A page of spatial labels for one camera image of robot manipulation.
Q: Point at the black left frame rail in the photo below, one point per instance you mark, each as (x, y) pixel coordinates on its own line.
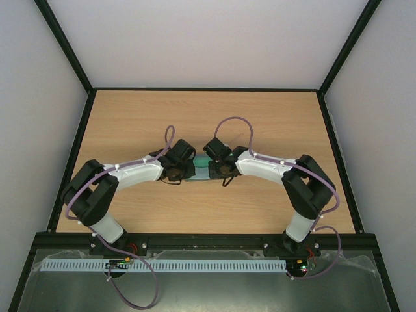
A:
(70, 165)

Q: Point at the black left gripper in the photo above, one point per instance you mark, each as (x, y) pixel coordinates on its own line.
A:
(190, 171)

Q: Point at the black frame post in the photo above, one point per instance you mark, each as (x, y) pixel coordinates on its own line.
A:
(357, 30)
(55, 27)

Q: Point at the black back right frame post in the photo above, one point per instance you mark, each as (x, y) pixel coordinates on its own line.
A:
(357, 30)

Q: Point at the black back left frame post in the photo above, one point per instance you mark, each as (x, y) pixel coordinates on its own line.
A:
(55, 27)

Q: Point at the grey-green glasses case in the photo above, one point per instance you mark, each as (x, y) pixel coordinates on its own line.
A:
(201, 165)

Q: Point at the grey metal front tray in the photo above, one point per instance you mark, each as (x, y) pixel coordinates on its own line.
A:
(333, 282)

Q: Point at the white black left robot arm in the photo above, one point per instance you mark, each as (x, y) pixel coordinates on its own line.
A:
(89, 194)

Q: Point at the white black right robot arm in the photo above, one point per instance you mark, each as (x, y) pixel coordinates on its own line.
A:
(308, 188)

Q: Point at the black front frame rail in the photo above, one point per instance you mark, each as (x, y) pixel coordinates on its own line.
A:
(271, 245)

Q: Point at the black back frame rail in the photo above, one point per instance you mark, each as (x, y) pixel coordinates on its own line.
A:
(195, 89)

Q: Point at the white slotted cable duct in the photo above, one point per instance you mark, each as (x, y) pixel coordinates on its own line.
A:
(164, 265)

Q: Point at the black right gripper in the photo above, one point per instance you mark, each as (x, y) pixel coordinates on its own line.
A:
(212, 169)

